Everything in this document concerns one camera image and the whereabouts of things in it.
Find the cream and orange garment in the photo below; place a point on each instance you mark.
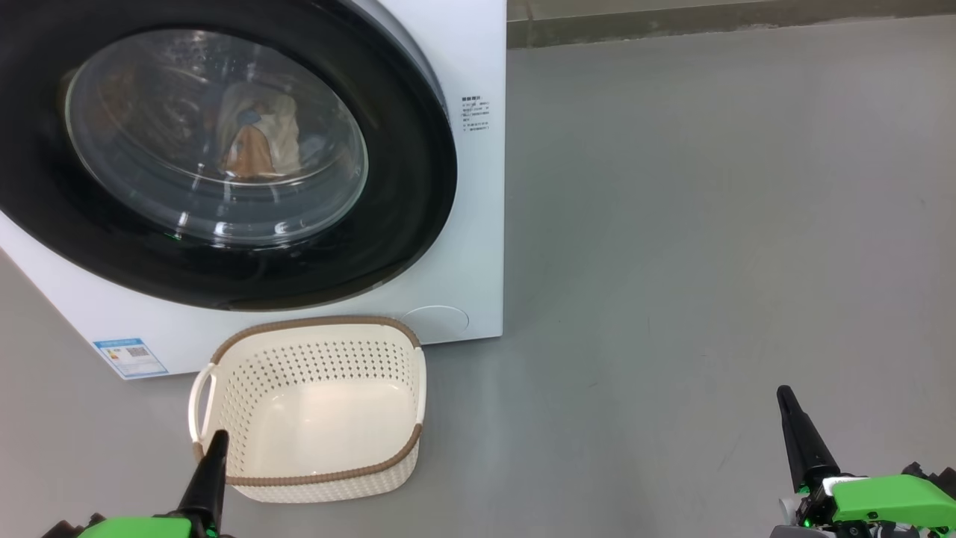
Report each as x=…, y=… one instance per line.
x=276, y=142

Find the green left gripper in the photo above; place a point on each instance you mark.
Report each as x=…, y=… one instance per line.
x=134, y=529

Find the white front-load washing machine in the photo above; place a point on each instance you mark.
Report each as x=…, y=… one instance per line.
x=470, y=261

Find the round dark washer door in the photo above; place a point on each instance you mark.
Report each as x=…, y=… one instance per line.
x=403, y=187

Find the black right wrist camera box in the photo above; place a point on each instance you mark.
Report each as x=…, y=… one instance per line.
x=937, y=474

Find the cream perforated laundry basket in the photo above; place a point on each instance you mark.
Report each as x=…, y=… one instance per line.
x=314, y=418

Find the blue energy label sticker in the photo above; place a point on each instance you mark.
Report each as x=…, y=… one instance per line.
x=131, y=359

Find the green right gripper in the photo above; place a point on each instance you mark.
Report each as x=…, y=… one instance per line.
x=889, y=501

